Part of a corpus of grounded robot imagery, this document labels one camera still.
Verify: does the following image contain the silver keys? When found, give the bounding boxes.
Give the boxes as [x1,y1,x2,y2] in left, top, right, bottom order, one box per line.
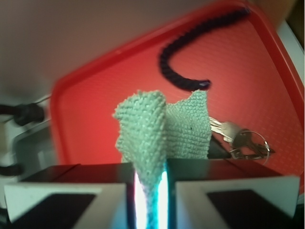
[209,117,275,160]

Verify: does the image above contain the black key fob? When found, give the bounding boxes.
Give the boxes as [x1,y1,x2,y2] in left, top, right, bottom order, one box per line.
[207,135,231,159]

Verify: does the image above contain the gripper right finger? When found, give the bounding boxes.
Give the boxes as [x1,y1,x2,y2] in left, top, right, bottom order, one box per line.
[167,159,300,229]

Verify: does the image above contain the navy blue rope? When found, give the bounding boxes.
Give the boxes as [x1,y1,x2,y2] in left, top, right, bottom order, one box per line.
[158,6,251,91]

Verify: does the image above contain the red plastic tray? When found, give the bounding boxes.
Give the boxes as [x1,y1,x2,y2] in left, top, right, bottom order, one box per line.
[50,0,304,175]

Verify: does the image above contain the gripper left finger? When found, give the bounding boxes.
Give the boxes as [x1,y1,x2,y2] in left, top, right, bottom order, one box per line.
[4,163,136,229]

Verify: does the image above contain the light blue cloth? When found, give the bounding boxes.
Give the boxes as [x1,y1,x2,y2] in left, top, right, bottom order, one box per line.
[113,90,212,229]

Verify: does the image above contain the wire key ring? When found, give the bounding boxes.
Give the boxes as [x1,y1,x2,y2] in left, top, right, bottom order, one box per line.
[234,130,271,165]

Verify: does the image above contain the grey faucet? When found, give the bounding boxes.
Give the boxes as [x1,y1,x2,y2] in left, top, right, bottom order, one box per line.
[0,103,45,177]

